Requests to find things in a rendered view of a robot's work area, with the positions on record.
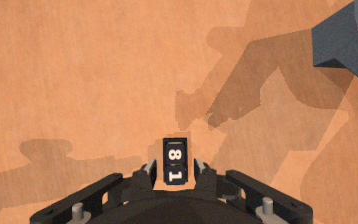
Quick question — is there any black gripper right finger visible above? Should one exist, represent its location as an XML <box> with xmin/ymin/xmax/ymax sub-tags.
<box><xmin>189</xmin><ymin>158</ymin><xmax>313</xmax><ymax>224</ymax></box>

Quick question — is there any black calendar cube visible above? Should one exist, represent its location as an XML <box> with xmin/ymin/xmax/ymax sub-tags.
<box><xmin>165</xmin><ymin>141</ymin><xmax>185</xmax><ymax>164</ymax></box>
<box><xmin>166</xmin><ymin>164</ymin><xmax>185</xmax><ymax>185</ymax></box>

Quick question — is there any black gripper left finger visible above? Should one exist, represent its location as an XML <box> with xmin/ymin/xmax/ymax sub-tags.
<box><xmin>29</xmin><ymin>159</ymin><xmax>157</xmax><ymax>224</ymax></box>

